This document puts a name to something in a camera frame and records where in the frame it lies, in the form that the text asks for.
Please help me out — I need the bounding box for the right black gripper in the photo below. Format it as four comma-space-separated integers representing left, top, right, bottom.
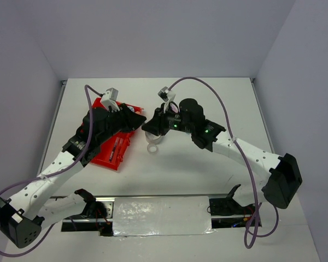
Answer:
142, 103, 194, 136

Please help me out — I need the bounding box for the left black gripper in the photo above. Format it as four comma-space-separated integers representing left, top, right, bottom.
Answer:
97, 103, 146, 144

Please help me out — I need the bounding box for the large clear tape roll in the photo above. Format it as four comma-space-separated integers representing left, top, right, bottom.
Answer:
145, 132, 163, 145

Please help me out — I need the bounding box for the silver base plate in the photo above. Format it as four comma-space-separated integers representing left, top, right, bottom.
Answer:
61, 196, 255, 237

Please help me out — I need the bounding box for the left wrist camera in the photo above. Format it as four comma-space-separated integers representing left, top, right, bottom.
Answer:
101, 88, 120, 112

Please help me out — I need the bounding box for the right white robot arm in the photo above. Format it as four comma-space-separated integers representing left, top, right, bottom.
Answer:
142, 98, 302, 213

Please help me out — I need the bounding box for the small clear tape roll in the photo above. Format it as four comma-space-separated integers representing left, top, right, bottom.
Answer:
147, 144, 159, 155

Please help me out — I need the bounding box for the red pen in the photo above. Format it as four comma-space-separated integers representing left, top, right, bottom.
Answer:
109, 138, 119, 162

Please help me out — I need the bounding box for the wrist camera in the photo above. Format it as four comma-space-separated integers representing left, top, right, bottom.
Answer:
101, 88, 120, 112
158, 87, 175, 112

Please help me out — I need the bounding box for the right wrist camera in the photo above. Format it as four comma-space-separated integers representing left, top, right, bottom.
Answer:
158, 87, 175, 112

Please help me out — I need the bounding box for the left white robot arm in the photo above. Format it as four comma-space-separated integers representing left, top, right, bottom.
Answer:
0, 104, 146, 248

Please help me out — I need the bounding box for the red compartment organizer tray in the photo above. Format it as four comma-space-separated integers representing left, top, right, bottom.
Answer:
87, 98, 142, 170

